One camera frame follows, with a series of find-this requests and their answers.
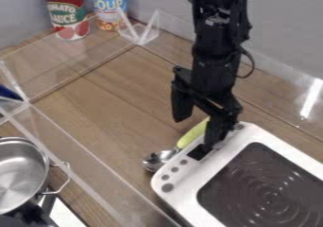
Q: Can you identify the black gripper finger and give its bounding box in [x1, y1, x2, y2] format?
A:
[201, 109, 239, 152]
[172, 81, 193, 122]

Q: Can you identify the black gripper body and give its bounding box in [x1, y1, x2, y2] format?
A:
[172, 52, 243, 113]

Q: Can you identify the green handled metal spoon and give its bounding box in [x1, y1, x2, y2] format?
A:
[141, 118, 209, 172]

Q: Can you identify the white and black stove top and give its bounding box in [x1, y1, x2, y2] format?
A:
[149, 122, 323, 227]

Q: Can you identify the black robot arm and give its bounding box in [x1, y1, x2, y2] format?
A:
[172, 0, 252, 151]

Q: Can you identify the black stove under pot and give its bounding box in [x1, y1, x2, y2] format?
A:
[0, 195, 58, 227]

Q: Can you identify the alphabet soup can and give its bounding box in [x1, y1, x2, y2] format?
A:
[92, 0, 127, 31]

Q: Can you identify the tomato sauce can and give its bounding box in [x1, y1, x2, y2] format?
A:
[45, 0, 89, 41]

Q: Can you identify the blue object at left edge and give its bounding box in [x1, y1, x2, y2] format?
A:
[0, 84, 22, 101]

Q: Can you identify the stainless steel pot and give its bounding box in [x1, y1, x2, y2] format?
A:
[0, 137, 71, 215]

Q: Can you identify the clear acrylic corner bracket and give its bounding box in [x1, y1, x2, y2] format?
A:
[116, 8, 160, 46]

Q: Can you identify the clear acrylic left bracket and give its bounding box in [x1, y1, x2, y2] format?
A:
[0, 60, 29, 125]

